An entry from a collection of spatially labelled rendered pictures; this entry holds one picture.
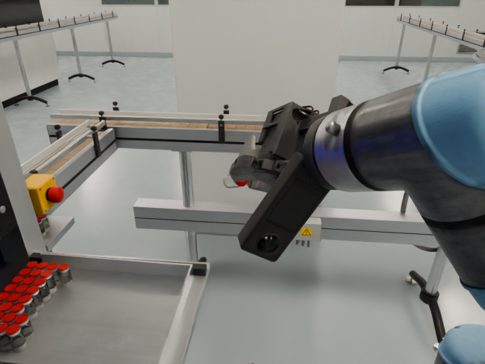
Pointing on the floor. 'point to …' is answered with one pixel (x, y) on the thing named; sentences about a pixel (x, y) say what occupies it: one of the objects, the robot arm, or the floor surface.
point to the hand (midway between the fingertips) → (242, 182)
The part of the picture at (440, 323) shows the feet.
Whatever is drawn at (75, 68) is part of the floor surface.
